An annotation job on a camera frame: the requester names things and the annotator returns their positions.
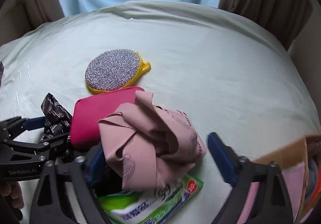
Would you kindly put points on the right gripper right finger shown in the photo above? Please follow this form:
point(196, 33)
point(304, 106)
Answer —
point(260, 189)

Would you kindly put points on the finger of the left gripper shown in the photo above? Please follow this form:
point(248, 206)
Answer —
point(17, 125)

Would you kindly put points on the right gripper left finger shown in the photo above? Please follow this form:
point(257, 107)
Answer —
point(50, 202)

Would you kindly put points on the black patterned cloth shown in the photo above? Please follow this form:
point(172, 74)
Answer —
point(57, 118)

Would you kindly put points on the green wet wipes pack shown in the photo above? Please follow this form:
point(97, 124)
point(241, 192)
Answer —
point(152, 206)

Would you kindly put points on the pink printed cloth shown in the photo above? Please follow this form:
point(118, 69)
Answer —
point(149, 146)

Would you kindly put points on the round glitter yellow sponge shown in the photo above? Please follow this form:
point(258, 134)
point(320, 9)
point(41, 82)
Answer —
point(115, 69)

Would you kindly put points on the person's left hand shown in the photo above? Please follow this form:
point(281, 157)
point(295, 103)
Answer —
point(12, 189)

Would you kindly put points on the cardboard box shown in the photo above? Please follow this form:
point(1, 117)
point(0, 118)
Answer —
point(300, 166)

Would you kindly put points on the magenta pouch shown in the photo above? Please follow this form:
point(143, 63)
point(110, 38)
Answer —
point(84, 132)

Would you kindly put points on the pale green bed sheet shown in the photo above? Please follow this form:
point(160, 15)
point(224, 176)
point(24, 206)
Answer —
point(228, 74)

